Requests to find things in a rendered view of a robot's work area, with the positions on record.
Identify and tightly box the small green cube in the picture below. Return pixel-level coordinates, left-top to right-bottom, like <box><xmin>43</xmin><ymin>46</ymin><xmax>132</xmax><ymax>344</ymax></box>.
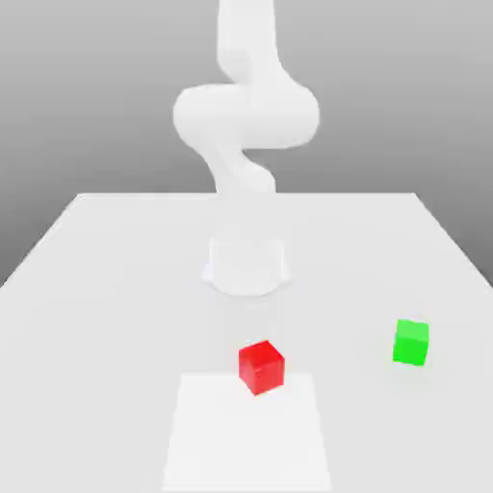
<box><xmin>391</xmin><ymin>318</ymin><xmax>430</xmax><ymax>367</ymax></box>

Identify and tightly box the small red cube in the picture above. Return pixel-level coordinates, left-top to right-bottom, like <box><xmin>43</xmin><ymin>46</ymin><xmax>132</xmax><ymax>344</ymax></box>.
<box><xmin>237</xmin><ymin>339</ymin><xmax>286</xmax><ymax>397</ymax></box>

